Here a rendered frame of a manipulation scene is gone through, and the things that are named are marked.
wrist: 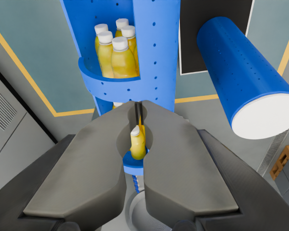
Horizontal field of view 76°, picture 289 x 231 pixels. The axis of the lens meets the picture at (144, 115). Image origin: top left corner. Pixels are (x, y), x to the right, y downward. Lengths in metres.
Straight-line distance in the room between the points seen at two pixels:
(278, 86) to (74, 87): 1.80
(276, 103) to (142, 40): 0.64
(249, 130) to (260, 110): 0.13
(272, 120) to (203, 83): 1.17
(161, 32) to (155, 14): 0.04
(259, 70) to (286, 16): 1.05
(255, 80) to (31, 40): 1.77
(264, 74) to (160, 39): 0.62
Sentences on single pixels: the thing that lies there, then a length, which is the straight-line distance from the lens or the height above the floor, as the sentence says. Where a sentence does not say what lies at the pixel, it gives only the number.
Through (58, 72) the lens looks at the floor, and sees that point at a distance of 2.09.
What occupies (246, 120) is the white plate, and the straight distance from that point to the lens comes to 0.92.
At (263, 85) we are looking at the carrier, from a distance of 0.90.
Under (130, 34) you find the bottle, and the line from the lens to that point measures 0.56.
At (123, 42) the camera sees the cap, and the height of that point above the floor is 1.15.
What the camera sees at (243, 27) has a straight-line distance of 1.69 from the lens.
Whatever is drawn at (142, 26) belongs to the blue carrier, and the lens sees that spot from 0.40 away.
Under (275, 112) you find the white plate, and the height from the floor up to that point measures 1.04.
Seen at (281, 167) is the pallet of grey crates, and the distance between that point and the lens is 3.58.
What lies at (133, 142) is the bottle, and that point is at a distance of 0.72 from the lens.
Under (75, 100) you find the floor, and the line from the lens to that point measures 2.26.
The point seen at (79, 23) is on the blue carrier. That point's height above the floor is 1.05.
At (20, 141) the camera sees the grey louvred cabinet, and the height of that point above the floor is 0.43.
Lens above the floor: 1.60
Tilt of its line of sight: 45 degrees down
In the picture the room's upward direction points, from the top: 178 degrees counter-clockwise
